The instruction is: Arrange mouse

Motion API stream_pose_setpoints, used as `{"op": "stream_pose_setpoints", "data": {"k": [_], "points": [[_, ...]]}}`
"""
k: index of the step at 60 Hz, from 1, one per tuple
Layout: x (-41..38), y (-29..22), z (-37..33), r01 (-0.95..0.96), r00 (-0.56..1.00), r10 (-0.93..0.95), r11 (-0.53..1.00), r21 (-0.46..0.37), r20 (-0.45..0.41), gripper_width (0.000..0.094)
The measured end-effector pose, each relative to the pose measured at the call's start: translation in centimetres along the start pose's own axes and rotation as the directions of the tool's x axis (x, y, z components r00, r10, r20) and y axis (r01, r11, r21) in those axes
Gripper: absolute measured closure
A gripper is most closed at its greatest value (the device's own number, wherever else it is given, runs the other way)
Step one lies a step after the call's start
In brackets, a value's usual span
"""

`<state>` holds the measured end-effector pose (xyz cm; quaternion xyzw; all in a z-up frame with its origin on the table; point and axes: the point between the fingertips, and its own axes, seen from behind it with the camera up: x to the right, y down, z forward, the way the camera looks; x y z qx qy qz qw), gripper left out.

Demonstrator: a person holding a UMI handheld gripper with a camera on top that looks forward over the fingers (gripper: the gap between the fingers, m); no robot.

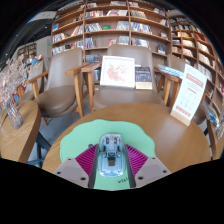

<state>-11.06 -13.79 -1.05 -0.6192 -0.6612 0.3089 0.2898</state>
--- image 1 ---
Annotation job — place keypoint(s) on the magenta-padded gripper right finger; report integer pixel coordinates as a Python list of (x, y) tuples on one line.
[(150, 169)]

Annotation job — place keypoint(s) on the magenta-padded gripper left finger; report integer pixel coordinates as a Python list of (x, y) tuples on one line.
[(70, 170)]

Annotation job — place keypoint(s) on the transparent light blue computer mouse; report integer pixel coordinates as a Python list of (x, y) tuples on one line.
[(111, 160)]

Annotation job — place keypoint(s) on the mint green wavy mouse pad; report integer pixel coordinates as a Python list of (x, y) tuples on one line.
[(83, 136)]

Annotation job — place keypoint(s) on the round wooden side table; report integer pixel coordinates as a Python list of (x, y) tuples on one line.
[(18, 136), (218, 146)]

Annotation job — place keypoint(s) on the brown padded wooden armchair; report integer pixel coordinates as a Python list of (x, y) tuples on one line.
[(60, 96), (126, 95), (200, 115)]

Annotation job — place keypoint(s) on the glass vase with dried flowers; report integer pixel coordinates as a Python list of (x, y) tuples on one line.
[(14, 116)]

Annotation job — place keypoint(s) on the stack of colourful magazines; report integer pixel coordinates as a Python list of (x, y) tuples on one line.
[(212, 113)]

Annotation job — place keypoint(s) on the white sign on wooden base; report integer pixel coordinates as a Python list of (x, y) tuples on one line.
[(188, 93)]

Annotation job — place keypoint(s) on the dark blue book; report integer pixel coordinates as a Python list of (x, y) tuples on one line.
[(143, 77)]

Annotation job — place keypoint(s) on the white framed floral picture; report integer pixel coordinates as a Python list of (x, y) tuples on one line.
[(117, 71)]

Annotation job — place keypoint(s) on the person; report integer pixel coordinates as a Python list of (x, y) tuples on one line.
[(33, 60)]

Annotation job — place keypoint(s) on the small distant wooden bookshelf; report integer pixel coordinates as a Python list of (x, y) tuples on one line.
[(26, 50)]

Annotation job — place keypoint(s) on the curved wooden bookshelf unit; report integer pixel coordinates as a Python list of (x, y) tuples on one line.
[(196, 46)]

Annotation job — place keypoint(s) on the tall wooden bookshelf unit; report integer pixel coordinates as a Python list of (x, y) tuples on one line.
[(110, 23)]

